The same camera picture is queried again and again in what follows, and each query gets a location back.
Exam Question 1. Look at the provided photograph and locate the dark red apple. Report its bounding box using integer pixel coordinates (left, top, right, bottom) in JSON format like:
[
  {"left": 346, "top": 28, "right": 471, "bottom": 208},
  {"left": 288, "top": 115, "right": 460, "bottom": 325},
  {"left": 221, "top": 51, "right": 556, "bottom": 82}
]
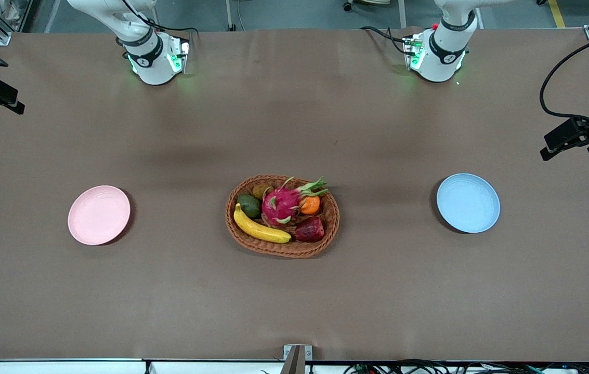
[{"left": 295, "top": 217, "right": 325, "bottom": 243}]

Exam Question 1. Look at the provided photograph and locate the yellow banana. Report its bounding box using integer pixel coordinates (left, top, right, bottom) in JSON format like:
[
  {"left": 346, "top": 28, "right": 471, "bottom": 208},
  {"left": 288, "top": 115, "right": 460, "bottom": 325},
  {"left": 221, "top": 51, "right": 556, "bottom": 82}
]
[{"left": 233, "top": 203, "right": 292, "bottom": 244}]

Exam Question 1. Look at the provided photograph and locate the light blue round plate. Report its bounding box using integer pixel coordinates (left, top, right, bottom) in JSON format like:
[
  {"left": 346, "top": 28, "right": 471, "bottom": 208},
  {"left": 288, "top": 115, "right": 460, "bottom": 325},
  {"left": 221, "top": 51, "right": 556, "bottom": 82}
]
[{"left": 436, "top": 173, "right": 501, "bottom": 234}]

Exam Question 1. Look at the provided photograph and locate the pink round plate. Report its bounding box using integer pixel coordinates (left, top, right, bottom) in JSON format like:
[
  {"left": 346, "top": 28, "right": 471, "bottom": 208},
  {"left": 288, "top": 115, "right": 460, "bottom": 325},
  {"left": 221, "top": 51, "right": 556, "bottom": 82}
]
[{"left": 68, "top": 185, "right": 132, "bottom": 246}]

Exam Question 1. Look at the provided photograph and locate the green avocado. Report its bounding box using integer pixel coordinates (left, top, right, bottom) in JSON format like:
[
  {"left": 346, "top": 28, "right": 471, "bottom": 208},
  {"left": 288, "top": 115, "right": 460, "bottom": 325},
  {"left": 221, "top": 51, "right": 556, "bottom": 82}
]
[{"left": 237, "top": 194, "right": 262, "bottom": 219}]

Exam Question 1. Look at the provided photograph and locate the orange tangerine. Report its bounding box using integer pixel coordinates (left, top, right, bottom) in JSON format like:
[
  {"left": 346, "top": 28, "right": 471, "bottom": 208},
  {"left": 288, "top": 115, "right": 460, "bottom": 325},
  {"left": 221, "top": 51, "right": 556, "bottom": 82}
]
[{"left": 299, "top": 195, "right": 321, "bottom": 216}]

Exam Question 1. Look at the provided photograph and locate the pink dragon fruit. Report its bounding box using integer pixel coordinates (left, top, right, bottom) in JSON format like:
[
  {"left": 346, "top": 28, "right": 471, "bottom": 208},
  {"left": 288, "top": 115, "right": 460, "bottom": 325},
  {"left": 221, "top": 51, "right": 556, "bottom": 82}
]
[{"left": 261, "top": 177, "right": 329, "bottom": 228}]

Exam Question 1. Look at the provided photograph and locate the brown woven wicker basket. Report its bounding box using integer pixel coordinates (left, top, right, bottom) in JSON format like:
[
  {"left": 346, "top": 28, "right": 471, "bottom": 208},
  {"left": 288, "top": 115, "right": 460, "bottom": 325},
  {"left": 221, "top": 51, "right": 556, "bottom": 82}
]
[{"left": 225, "top": 174, "right": 341, "bottom": 259}]

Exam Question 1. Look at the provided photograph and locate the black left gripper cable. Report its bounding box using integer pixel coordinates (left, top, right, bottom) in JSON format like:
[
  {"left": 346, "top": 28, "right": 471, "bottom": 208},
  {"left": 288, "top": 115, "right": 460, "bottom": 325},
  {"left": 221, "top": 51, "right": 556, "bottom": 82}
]
[{"left": 540, "top": 25, "right": 589, "bottom": 123}]

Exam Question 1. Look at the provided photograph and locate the black right arm base cable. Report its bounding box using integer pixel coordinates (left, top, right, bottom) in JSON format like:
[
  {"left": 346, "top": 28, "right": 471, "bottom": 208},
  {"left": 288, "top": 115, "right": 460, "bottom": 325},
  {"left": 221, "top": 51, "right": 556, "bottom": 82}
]
[{"left": 120, "top": 0, "right": 200, "bottom": 40}]

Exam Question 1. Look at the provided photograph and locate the black arm base cable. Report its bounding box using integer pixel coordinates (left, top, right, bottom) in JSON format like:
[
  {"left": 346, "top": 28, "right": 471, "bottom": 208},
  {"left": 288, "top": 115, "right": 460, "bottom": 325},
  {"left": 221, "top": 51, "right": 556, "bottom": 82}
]
[
  {"left": 360, "top": 25, "right": 412, "bottom": 56},
  {"left": 120, "top": 0, "right": 200, "bottom": 40}
]

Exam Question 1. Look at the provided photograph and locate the black left arm base cable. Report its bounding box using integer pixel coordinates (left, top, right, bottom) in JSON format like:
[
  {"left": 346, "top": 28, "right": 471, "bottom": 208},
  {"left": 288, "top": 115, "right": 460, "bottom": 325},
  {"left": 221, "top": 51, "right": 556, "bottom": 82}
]
[{"left": 360, "top": 25, "right": 412, "bottom": 56}]

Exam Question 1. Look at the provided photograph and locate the white table edge rail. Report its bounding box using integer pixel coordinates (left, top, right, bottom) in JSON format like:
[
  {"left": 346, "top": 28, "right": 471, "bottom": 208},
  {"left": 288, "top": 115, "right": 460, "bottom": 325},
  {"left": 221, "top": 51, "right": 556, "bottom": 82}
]
[{"left": 0, "top": 358, "right": 589, "bottom": 374}]

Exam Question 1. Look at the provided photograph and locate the bundle of black cables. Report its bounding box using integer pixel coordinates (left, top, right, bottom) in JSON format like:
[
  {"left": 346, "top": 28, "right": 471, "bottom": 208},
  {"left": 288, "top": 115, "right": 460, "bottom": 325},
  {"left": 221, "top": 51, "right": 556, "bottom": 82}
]
[{"left": 344, "top": 358, "right": 589, "bottom": 374}]

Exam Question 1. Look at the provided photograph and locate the grey metal camera bracket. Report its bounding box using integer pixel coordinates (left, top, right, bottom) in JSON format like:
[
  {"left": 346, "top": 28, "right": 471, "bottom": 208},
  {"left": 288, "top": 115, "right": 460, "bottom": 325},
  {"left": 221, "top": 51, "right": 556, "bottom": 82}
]
[{"left": 280, "top": 344, "right": 313, "bottom": 374}]

